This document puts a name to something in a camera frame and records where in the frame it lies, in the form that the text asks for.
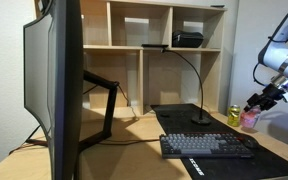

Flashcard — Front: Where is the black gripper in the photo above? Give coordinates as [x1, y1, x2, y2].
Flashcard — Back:
[243, 83, 287, 113]

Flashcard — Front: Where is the yellow soda can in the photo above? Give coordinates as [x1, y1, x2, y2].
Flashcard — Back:
[227, 104, 242, 128]

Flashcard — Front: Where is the black computer mouse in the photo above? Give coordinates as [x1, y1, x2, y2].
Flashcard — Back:
[239, 133, 261, 150]

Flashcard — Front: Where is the black gooseneck desk lamp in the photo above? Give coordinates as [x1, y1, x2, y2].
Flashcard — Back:
[141, 43, 213, 126]

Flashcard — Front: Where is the grey mechanical keyboard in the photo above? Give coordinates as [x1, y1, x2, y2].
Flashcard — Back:
[159, 132, 254, 159]

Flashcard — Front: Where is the black desk mat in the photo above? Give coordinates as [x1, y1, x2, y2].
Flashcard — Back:
[150, 103, 288, 180]

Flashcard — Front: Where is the black zipper pouch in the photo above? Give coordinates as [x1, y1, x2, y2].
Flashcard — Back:
[171, 29, 205, 49]

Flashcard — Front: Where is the light wooden shelf unit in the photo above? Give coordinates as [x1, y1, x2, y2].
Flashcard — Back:
[33, 0, 228, 123]

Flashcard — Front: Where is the black monitor stand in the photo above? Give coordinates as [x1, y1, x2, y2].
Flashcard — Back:
[73, 69, 120, 153]

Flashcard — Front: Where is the black curved monitor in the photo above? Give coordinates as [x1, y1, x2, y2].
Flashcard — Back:
[22, 0, 85, 180]

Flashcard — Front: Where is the black monitor cable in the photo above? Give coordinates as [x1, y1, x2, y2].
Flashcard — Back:
[98, 137, 161, 146]

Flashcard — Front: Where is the thin black wall cable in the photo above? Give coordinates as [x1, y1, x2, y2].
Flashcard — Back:
[117, 84, 140, 122]

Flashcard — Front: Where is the dark red floor cable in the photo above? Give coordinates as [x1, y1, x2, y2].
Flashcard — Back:
[8, 124, 49, 156]

